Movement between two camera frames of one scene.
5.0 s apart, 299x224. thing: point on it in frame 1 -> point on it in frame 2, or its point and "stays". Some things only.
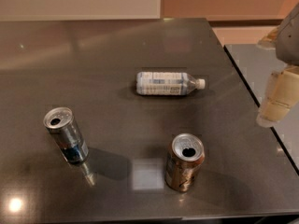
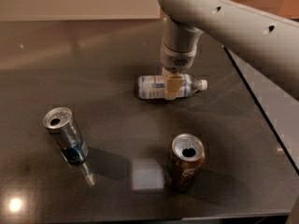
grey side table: (257, 65) stays
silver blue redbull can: (62, 127) stays
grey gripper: (289, 42) -> (177, 61)
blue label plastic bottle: (167, 83) stays
